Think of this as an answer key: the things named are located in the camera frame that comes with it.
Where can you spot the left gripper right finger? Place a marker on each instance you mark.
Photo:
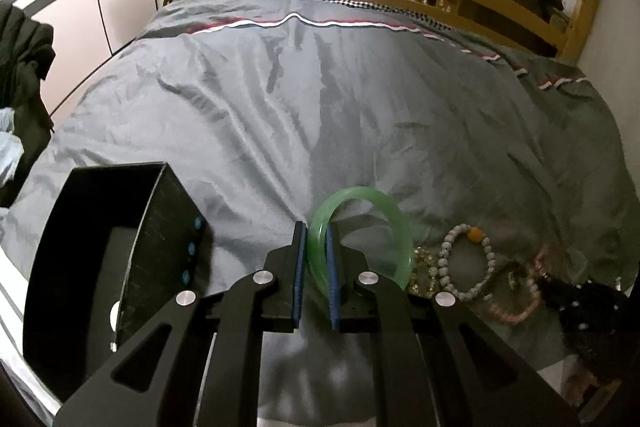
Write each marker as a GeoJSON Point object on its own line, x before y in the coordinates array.
{"type": "Point", "coordinates": [435, 363]}

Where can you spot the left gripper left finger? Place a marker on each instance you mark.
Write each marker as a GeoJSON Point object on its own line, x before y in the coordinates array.
{"type": "Point", "coordinates": [197, 361]}

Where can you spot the black jewelry box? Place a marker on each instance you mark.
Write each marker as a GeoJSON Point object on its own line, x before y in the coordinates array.
{"type": "Point", "coordinates": [120, 241]}

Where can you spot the green jade bangle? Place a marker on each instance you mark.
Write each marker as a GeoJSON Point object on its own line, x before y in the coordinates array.
{"type": "Point", "coordinates": [398, 222]}

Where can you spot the grey striped duvet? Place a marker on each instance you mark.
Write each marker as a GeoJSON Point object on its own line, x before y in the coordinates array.
{"type": "Point", "coordinates": [508, 166]}

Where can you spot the light blue shirt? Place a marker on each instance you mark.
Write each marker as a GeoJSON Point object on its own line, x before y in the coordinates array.
{"type": "Point", "coordinates": [11, 146]}

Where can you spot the black jacket on chair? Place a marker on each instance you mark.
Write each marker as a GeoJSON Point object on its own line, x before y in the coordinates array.
{"type": "Point", "coordinates": [26, 57]}

